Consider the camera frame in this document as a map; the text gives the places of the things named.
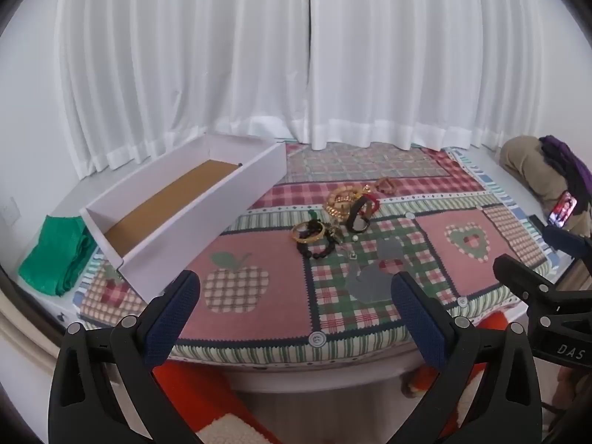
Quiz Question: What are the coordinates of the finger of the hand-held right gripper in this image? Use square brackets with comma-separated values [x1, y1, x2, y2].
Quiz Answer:
[492, 253, 562, 308]
[542, 224, 592, 260]

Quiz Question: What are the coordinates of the white drawer with brown bottom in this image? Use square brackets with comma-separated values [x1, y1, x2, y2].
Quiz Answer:
[80, 133, 287, 303]

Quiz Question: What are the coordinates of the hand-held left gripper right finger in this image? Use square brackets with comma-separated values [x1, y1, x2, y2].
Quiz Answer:
[391, 270, 544, 444]

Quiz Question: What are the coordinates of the green cloth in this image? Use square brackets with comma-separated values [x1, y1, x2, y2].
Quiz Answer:
[17, 215, 95, 297]

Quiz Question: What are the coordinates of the black wristband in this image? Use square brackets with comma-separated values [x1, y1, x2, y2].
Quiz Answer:
[347, 196, 373, 234]

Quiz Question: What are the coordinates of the dark bead bracelet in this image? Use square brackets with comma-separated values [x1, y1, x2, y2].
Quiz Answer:
[296, 236, 338, 260]

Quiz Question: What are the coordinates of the gold bangle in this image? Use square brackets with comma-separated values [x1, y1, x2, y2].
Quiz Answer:
[291, 219, 326, 245]

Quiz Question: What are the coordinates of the purple cloth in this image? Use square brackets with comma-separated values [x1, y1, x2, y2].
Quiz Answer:
[539, 135, 592, 216]

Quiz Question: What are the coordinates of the smartphone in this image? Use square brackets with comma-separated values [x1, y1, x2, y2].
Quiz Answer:
[547, 192, 579, 228]

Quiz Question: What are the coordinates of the red bracelet with yellow bead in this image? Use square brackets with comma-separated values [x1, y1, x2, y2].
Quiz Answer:
[358, 194, 381, 217]

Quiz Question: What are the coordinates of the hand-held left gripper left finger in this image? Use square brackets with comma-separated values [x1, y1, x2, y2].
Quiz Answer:
[48, 269, 202, 444]

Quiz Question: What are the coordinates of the patchwork plaid blanket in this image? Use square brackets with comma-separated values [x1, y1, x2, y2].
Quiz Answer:
[74, 141, 562, 373]

